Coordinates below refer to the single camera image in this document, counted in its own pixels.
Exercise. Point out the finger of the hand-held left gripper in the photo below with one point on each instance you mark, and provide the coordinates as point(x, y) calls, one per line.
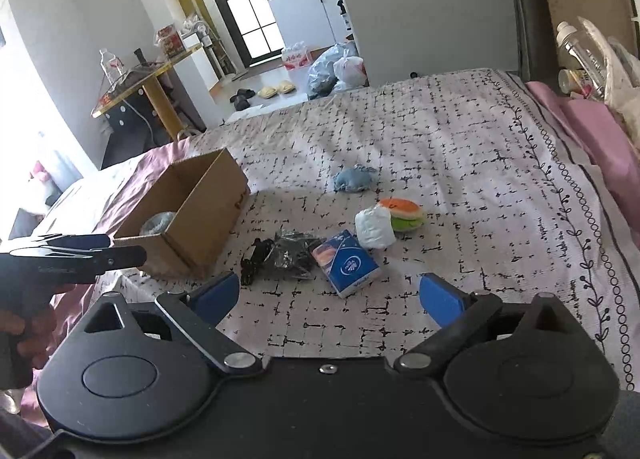
point(75, 240)
point(122, 256)

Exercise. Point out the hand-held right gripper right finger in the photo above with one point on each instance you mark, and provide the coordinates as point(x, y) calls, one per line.
point(442, 299)

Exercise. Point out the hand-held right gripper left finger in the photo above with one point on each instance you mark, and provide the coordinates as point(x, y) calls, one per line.
point(217, 296)

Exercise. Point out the brown cardboard box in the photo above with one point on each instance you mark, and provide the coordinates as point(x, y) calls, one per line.
point(200, 219)

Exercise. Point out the burger plush toy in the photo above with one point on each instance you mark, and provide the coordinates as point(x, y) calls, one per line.
point(405, 214)

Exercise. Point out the blue denim plush toy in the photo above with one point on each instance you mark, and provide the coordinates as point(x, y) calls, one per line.
point(355, 180)

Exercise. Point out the person's left hand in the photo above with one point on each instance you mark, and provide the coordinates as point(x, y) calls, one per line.
point(35, 344)

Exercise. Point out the white bed cover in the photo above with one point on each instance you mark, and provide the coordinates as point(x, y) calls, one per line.
point(75, 209)

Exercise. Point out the crumpled clear plastic bag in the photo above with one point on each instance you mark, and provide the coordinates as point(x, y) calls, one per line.
point(157, 223)

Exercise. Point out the small black toy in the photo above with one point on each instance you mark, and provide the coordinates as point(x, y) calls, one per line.
point(252, 261)

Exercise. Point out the mauve bed sheet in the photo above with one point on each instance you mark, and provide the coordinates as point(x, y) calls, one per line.
point(145, 174)

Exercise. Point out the black plastic bag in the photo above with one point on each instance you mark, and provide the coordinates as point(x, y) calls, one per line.
point(292, 254)

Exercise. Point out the blue tissue pack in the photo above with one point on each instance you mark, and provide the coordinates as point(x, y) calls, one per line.
point(350, 266)

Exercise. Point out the black dotted storage box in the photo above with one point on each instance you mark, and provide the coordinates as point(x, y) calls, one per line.
point(125, 134)

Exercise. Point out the white black patterned blanket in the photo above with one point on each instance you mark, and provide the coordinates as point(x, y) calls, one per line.
point(425, 139)

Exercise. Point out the gold edged table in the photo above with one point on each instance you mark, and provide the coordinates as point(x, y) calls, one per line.
point(150, 79)

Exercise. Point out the red label water bottle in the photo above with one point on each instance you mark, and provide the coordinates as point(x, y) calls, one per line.
point(112, 64)

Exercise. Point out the white floor mat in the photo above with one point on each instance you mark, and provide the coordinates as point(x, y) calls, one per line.
point(245, 114)

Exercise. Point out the black slipper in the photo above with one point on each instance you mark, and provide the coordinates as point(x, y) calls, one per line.
point(240, 103)
point(246, 93)

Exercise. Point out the white mini fridge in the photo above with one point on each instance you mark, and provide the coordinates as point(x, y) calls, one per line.
point(200, 61)

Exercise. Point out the yellow slipper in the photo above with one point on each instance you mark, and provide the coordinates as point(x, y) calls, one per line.
point(267, 91)
point(285, 87)

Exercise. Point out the light pink bedding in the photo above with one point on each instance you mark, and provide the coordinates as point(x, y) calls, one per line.
point(590, 139)

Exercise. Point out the red snack box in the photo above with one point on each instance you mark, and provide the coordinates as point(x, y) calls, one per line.
point(170, 41)

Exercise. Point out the white red plastic bag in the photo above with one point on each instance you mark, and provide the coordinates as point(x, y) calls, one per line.
point(350, 70)

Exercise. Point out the grey garbage bag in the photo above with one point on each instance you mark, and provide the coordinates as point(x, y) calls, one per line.
point(322, 71)

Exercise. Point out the pack of water bottles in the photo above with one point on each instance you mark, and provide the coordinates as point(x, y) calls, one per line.
point(296, 56)

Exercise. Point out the snack cup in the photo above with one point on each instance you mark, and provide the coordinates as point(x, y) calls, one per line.
point(575, 81)

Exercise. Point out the clear bottle white cap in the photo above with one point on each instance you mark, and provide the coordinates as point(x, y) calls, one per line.
point(572, 46)

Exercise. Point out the translucent white plastic bag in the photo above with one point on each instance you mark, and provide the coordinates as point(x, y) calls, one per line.
point(617, 64)

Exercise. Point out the white kitchen cabinet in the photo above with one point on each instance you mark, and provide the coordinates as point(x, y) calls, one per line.
point(305, 14)

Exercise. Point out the black spray bottle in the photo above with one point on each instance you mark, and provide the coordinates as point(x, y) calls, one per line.
point(342, 9)

